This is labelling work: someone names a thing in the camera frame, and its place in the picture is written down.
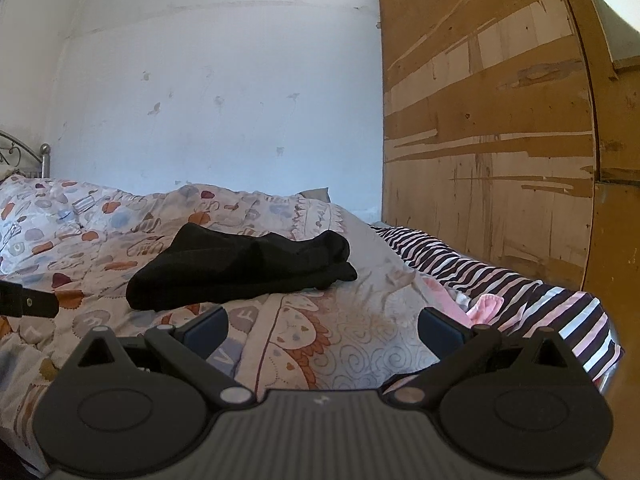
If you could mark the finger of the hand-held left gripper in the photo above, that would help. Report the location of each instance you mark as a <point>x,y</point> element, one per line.
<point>30,300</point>

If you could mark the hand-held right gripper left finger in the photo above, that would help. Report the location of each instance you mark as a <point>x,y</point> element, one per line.
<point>207,331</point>

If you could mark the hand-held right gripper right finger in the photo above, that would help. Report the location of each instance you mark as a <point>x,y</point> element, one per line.
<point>440,332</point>

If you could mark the black garment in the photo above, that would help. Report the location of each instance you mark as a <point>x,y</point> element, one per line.
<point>235,270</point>

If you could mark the pink cloth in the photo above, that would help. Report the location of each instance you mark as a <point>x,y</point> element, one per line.
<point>482,310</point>

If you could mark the striped bed sheet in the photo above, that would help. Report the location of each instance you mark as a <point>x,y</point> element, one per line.
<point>540,305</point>

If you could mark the printed patchwork quilt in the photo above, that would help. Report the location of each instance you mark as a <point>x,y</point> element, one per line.
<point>125,230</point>

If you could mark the metal bed headboard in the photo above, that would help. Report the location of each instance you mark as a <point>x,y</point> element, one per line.
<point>30,155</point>

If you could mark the grey pillow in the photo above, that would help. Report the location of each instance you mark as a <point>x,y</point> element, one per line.
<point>316,193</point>

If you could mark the worn wooden wardrobe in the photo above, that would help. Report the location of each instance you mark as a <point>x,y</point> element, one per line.
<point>490,135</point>

